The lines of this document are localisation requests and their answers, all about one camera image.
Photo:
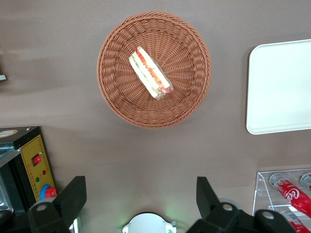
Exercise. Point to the triangle sandwich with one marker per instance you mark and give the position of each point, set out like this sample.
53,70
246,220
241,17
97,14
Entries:
148,72

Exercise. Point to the black food warmer yellow panel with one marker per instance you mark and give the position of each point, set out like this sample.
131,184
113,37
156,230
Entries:
36,150

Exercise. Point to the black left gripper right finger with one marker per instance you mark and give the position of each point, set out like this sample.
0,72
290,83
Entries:
209,201

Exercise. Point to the clear acrylic bottle rack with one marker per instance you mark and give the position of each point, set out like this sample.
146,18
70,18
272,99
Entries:
263,184

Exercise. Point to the cream plastic serving tray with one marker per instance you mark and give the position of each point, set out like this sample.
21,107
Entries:
279,89

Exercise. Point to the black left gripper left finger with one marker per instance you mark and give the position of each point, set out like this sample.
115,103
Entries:
70,196

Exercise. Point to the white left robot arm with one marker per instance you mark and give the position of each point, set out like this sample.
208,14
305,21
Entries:
148,224

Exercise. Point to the round brown wicker basket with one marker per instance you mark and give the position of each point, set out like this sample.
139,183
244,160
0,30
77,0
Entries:
121,102

